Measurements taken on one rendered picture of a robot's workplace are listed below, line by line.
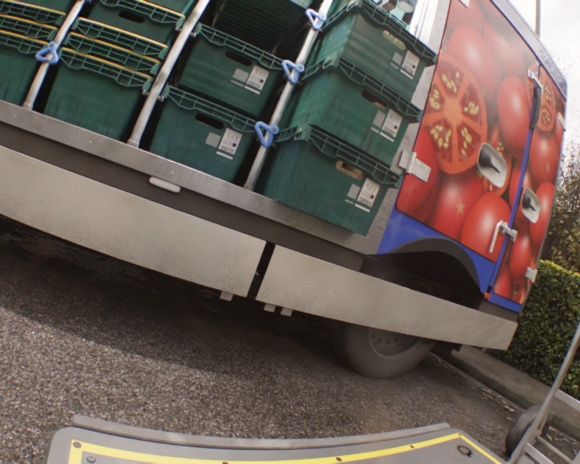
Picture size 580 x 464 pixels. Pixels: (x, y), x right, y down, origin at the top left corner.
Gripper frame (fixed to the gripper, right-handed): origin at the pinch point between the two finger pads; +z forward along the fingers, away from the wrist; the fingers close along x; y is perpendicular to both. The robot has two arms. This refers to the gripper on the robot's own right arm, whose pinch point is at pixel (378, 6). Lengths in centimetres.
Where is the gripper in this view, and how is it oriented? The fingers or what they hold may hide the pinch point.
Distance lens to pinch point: 167.7
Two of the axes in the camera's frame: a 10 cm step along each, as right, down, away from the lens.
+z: -3.5, -1.5, 9.2
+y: -8.7, -3.2, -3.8
